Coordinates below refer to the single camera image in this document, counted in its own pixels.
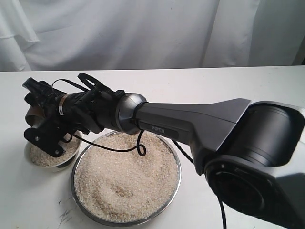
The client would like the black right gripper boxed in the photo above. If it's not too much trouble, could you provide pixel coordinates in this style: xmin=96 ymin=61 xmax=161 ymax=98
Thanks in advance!
xmin=22 ymin=77 xmax=120 ymax=134

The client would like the brown wooden cup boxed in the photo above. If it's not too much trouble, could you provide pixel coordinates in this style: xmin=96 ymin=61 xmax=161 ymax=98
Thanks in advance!
xmin=25 ymin=106 xmax=45 ymax=127

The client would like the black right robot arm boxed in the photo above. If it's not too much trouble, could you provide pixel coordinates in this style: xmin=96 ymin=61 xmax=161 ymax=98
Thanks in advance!
xmin=23 ymin=73 xmax=305 ymax=229

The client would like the rice in small bowl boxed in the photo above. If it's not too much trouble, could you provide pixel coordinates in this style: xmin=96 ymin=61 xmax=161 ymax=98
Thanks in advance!
xmin=29 ymin=137 xmax=81 ymax=167

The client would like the small white ceramic bowl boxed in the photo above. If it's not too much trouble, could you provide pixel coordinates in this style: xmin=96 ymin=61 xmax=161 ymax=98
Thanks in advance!
xmin=24 ymin=141 xmax=81 ymax=172

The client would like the rice heap on plate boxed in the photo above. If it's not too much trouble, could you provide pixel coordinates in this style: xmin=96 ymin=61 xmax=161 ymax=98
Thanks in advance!
xmin=76 ymin=132 xmax=178 ymax=222

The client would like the white backdrop curtain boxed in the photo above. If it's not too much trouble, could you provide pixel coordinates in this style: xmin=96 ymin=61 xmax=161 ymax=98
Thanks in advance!
xmin=0 ymin=0 xmax=305 ymax=71

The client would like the large steel plate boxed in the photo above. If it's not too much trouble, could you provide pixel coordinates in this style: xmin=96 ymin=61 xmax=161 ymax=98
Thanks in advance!
xmin=71 ymin=131 xmax=182 ymax=227

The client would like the black camera cable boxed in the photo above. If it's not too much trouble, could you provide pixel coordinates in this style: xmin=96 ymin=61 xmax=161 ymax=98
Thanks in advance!
xmin=51 ymin=73 xmax=226 ymax=229

